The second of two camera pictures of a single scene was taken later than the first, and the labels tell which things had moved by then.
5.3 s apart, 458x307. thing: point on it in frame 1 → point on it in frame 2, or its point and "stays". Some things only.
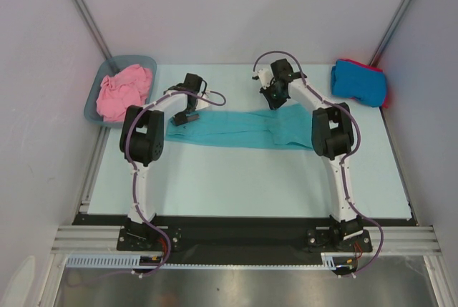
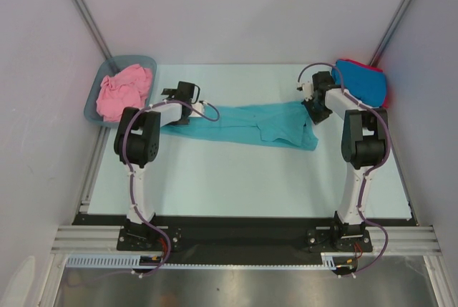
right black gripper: x=273 y=100 → x=316 y=112
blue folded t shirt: x=355 y=80 stays
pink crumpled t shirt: x=126 y=87 stays
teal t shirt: x=290 y=125 stays
